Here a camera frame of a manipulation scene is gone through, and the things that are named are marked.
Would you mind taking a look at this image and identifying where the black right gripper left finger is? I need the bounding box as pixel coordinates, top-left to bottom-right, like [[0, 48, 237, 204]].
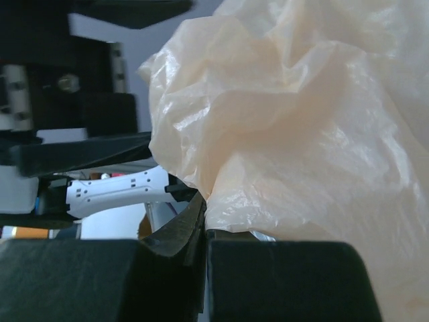
[[1, 195, 206, 321]]

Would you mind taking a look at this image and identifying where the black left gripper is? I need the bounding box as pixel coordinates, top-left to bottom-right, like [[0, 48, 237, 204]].
[[1, 0, 194, 177]]

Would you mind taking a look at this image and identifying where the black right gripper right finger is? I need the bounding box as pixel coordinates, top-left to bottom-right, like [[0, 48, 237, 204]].
[[207, 229, 382, 321]]

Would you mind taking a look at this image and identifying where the translucent orange plastic bag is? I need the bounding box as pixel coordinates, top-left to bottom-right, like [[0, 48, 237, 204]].
[[138, 1, 428, 321]]

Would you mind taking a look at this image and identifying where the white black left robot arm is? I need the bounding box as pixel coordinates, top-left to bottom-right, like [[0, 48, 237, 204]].
[[1, 1, 194, 227]]

